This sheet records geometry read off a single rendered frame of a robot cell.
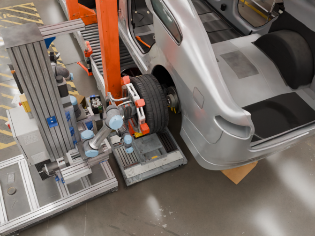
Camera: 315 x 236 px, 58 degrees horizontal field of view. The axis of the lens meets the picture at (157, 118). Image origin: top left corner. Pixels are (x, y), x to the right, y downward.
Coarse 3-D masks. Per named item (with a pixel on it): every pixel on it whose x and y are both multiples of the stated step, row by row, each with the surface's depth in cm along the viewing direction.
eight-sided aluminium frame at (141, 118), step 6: (126, 84) 306; (132, 84) 304; (126, 90) 328; (132, 90) 303; (126, 96) 336; (132, 96) 295; (138, 96) 293; (138, 114) 293; (138, 120) 299; (144, 120) 298; (132, 126) 333; (138, 126) 307; (138, 132) 312
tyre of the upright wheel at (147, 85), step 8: (136, 80) 302; (144, 80) 301; (152, 80) 302; (144, 88) 294; (152, 88) 295; (160, 88) 297; (144, 96) 290; (152, 96) 292; (160, 96) 295; (152, 104) 291; (160, 104) 294; (152, 112) 293; (160, 112) 297; (136, 120) 341; (152, 120) 296; (160, 120) 301; (168, 120) 307; (152, 128) 304; (160, 128) 313
